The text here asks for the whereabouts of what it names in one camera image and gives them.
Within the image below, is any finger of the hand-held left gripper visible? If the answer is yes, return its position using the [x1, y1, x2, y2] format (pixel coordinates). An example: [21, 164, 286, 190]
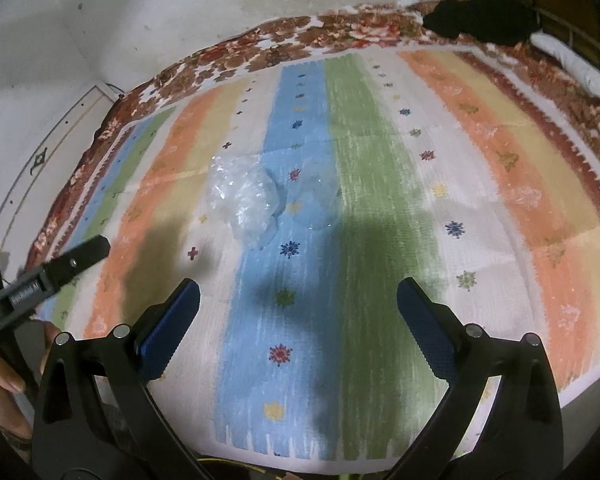
[44, 234, 112, 293]

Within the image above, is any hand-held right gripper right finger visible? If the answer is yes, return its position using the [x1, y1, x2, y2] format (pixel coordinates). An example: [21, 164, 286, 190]
[396, 276, 565, 480]

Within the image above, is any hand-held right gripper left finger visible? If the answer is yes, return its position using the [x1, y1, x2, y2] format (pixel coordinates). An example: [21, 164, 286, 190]
[31, 277, 202, 480]

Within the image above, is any clear bubble wrap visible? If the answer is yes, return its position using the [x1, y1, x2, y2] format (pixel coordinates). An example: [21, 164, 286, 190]
[207, 154, 282, 252]

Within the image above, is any clear round plastic lid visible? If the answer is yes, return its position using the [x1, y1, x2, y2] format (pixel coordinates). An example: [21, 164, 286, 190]
[279, 174, 344, 234]

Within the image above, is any striped colourful blanket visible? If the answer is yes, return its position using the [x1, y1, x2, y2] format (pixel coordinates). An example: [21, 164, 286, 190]
[27, 50, 600, 462]

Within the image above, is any metal wristwatch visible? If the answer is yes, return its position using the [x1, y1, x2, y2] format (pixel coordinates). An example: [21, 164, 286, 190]
[0, 419, 34, 455]

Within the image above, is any white rolled cloth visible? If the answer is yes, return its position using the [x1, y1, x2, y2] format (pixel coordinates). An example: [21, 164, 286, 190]
[530, 32, 600, 100]

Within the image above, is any black cloth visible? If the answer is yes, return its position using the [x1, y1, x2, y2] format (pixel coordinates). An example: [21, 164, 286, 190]
[422, 0, 542, 47]

